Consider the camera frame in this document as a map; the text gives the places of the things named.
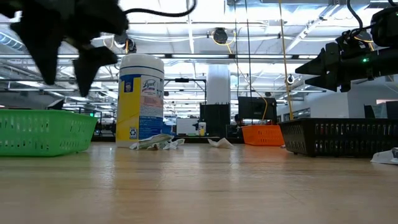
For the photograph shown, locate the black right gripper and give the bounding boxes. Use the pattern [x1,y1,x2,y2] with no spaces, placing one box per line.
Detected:
[295,42,398,93]

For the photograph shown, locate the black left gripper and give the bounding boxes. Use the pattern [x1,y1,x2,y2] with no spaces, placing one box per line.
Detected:
[0,0,130,98]

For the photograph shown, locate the tilted dark background monitor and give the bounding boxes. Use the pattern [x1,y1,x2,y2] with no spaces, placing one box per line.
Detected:
[46,98,65,110]

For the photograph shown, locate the black plastic basket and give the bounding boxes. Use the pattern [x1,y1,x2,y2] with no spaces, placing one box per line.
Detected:
[279,118,398,158]

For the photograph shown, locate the black monitor on stand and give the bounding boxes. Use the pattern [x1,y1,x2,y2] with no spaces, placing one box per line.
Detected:
[238,96,277,124]

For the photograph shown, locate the green plastic basket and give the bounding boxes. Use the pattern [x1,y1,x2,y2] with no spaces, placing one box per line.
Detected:
[0,108,99,158]

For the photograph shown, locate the Lysol wipes canister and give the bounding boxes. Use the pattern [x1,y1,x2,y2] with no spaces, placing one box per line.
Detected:
[115,53,165,149]

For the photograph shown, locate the orange plastic basket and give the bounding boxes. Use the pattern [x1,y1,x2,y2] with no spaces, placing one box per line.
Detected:
[241,124,285,147]

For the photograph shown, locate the white building column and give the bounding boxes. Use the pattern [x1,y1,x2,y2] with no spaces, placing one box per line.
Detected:
[206,64,231,105]

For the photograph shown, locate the blue plastic basket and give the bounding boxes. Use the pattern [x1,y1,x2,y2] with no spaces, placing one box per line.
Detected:
[161,123,174,139]

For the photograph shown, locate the black partition panel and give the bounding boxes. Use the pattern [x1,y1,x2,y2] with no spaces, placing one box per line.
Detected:
[199,103,231,138]

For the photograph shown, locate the whiteboard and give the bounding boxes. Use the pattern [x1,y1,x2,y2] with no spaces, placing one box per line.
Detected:
[176,118,200,136]

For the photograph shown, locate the long black perforated box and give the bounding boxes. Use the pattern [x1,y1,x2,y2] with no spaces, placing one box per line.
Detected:
[174,136,245,144]

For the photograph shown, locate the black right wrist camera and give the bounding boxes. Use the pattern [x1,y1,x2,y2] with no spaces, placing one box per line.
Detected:
[335,29,374,58]

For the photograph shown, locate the yellow hanging cable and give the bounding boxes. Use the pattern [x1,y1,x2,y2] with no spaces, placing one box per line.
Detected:
[278,0,295,121]

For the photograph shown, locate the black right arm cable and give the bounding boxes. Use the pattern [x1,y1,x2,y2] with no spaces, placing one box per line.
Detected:
[347,0,379,38]

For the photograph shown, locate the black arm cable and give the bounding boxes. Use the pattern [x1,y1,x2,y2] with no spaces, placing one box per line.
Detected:
[347,0,379,38]
[124,0,197,18]

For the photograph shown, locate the yellow cable at monitor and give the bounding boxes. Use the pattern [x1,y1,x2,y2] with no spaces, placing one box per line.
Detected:
[236,62,269,121]

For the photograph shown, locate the black hanging cable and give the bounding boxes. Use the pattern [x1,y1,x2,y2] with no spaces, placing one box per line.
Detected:
[233,0,240,98]
[245,0,253,98]

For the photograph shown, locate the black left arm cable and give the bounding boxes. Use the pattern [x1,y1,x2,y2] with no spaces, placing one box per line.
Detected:
[124,0,197,18]

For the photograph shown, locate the black gantry frame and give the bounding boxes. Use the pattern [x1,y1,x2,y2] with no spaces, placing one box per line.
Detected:
[164,78,208,105]

